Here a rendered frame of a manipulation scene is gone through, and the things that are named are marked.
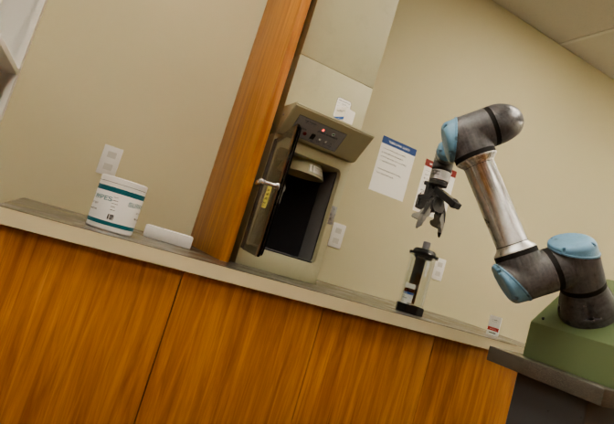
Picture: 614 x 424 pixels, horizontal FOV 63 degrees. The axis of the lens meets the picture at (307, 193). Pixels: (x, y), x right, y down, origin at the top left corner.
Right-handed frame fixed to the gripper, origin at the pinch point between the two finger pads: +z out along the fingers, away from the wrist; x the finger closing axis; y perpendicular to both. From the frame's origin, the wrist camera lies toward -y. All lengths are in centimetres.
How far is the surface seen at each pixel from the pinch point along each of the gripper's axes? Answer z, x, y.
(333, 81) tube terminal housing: -43, 45, 26
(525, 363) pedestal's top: 31, 18, -53
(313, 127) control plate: -22, 51, 20
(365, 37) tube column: -64, 37, 24
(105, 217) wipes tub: 27, 107, 26
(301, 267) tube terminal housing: 25.4, 35.4, 23.4
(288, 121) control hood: -21, 60, 23
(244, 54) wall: -53, 57, 74
